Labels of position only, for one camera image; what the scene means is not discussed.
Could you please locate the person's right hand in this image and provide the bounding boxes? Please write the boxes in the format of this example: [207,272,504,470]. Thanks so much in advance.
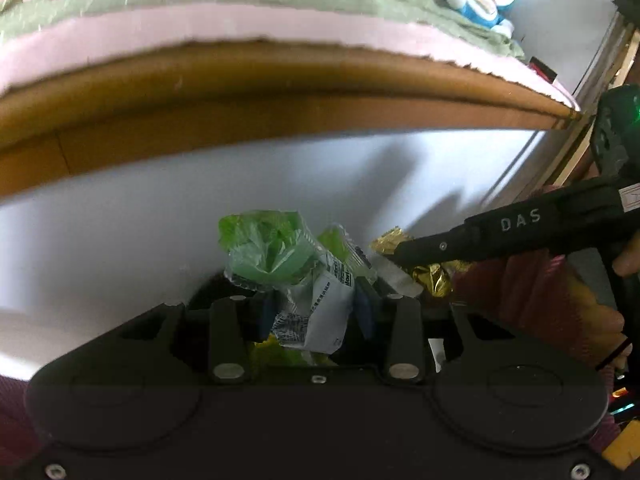
[613,233,640,278]

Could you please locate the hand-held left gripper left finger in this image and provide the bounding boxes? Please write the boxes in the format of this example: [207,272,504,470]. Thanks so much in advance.
[117,292,278,385]

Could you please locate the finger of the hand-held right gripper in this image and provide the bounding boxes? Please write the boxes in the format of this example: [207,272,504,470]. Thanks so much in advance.
[387,220,474,267]

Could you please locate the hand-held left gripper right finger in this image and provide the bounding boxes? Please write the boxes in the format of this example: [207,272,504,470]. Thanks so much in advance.
[352,285,508,385]

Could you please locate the green white plastic wrapper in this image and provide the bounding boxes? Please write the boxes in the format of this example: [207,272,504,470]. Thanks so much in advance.
[218,210,378,353]

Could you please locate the large yellow green foil wrapper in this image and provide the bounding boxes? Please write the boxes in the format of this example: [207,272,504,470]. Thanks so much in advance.
[250,335,312,367]

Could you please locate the gold foil wrapper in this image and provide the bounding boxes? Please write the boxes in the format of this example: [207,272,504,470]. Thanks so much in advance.
[370,227,457,302]

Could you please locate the wooden bed frame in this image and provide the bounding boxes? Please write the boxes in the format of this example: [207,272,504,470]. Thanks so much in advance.
[0,40,584,197]

